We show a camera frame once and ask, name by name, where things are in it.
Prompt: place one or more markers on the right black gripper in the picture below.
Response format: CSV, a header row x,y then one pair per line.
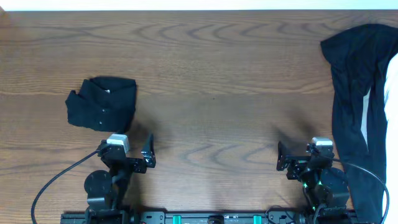
x,y
298,163

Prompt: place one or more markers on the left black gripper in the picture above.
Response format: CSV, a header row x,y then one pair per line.
x,y
131,163

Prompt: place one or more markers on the black leggings with grey waistband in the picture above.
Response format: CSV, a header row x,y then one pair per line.
x,y
359,58

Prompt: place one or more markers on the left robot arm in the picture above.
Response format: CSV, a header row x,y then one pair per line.
x,y
106,189

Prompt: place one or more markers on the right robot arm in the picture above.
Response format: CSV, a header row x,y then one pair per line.
x,y
324,187

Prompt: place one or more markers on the folded black shirt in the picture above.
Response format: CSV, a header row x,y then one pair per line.
x,y
103,104

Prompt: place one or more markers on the white garment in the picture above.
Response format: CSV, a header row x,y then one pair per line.
x,y
390,108

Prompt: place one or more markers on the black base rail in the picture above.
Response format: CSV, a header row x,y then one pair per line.
x,y
155,217

